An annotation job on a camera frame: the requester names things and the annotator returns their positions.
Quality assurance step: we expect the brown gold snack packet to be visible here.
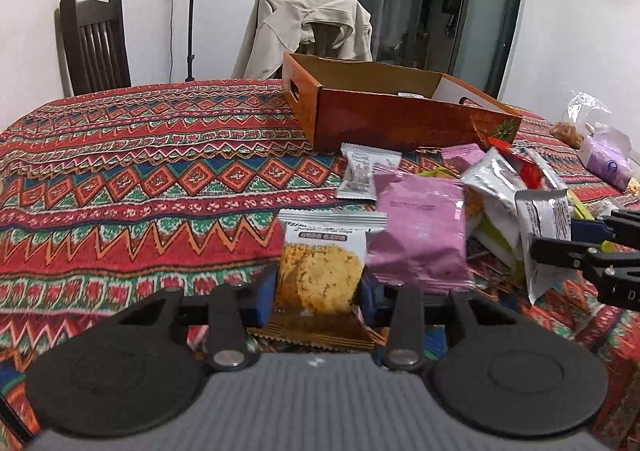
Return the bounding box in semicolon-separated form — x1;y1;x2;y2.
247;306;376;350

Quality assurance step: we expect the small white snack packet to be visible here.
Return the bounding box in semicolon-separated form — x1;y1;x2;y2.
336;143;402;202

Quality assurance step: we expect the orange cardboard box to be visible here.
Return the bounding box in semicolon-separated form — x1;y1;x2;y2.
281;52;523;152

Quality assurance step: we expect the black light stand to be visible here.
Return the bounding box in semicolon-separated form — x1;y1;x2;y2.
184;0;202;83

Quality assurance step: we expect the red snack packet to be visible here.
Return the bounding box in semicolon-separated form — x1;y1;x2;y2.
510;151;544;190

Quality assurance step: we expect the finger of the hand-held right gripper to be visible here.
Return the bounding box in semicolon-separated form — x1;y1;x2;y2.
572;210;640;248
530;237;640;273

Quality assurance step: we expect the dark wooden chair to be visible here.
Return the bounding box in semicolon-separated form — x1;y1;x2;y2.
300;23;347;56
55;0;132;96

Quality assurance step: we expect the white grey snack packet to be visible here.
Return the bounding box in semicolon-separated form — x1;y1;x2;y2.
515;188;573;305

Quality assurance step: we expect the silver snack packet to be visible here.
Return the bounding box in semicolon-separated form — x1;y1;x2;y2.
460;148;531;232

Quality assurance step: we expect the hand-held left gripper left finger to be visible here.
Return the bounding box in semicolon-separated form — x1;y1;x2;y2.
117;265;278;372

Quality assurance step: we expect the beige jacket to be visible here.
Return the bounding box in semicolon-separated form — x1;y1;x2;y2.
231;0;373;80

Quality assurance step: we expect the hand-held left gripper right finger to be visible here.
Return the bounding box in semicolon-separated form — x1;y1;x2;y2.
357;268;516;374

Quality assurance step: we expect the glass sliding door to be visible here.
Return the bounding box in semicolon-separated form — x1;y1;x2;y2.
257;0;529;99

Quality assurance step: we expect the pink snack packet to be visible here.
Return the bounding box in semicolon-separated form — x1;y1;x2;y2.
442;143;488;176

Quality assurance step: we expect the large purple snack packet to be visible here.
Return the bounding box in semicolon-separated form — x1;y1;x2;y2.
365;166;476;293

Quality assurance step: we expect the clear plastic bag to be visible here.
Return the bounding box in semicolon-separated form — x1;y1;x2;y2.
550;91;613;149

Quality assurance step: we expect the purple tissue pack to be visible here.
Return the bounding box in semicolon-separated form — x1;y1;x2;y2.
580;123;633;192

